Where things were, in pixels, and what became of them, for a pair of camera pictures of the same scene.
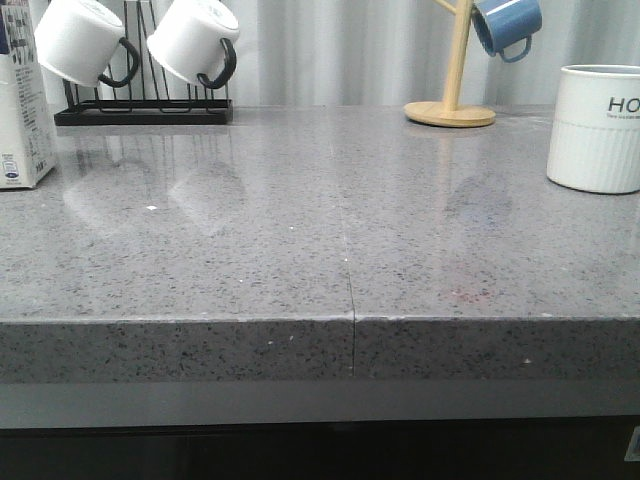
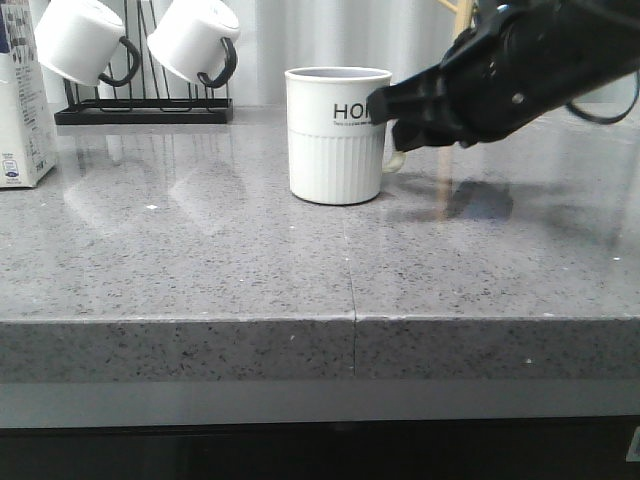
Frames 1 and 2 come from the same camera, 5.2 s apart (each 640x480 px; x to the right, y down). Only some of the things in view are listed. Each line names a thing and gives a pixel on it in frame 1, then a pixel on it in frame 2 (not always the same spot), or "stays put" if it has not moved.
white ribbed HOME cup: [594, 143] → [336, 155]
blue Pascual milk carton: [27, 152] stays put
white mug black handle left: [78, 39] stays put
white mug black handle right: [194, 39] stays put
